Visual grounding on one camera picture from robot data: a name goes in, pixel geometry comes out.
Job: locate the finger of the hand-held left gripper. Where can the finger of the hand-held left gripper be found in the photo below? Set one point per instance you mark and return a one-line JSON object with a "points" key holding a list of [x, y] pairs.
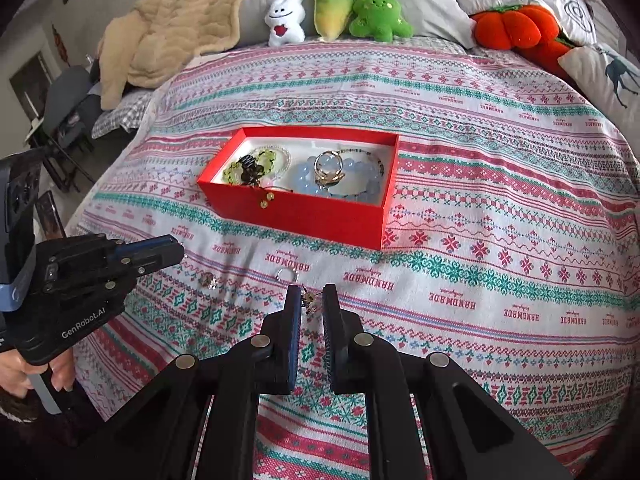
{"points": [[155, 260], [150, 246]]}

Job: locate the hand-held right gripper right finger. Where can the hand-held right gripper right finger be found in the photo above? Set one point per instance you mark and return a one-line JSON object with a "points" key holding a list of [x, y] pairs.
{"points": [[330, 360]]}

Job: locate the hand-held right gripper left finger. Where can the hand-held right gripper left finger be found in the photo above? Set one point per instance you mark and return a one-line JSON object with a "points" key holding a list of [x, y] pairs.
{"points": [[295, 350]]}

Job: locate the small gold earring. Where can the small gold earring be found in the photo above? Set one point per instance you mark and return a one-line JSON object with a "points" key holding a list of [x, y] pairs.
{"points": [[310, 302]]}

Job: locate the small silver earring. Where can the small silver earring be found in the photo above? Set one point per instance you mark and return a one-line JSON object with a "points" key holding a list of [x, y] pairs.
{"points": [[206, 280]]}

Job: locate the red cardboard box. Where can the red cardboard box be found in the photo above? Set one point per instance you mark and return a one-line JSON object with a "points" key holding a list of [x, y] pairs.
{"points": [[300, 220]]}

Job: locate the person's left forearm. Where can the person's left forearm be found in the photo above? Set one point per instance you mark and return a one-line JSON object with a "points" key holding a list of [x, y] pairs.
{"points": [[30, 425]]}

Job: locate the person's left hand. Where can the person's left hand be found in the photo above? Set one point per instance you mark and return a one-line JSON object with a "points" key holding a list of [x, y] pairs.
{"points": [[15, 375]]}

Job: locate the grey checkered bed sheet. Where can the grey checkered bed sheet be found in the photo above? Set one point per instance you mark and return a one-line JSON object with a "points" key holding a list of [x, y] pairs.
{"points": [[120, 112]]}

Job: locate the grey chair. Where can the grey chair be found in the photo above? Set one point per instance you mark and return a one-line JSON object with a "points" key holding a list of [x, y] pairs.
{"points": [[70, 90]]}

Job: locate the beige quilted blanket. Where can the beige quilted blanket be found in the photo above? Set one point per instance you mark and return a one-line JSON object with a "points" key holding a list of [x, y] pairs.
{"points": [[175, 25]]}

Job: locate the white rabbit plush toy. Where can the white rabbit plush toy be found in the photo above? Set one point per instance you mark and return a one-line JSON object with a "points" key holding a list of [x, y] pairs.
{"points": [[282, 20]]}

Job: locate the yellow green vegetable plush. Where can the yellow green vegetable plush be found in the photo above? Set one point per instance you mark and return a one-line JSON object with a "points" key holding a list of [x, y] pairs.
{"points": [[332, 10]]}

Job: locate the green tree plush toy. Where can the green tree plush toy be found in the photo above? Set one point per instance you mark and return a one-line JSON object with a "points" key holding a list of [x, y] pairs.
{"points": [[377, 15]]}

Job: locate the orange pumpkin plush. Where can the orange pumpkin plush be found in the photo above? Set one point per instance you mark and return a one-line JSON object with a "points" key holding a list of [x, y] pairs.
{"points": [[505, 30]]}

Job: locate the white deer print pillow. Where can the white deer print pillow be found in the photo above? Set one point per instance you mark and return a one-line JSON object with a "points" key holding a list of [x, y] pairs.
{"points": [[600, 75]]}

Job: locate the dark picture frame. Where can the dark picture frame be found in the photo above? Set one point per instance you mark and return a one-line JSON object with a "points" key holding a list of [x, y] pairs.
{"points": [[50, 215]]}

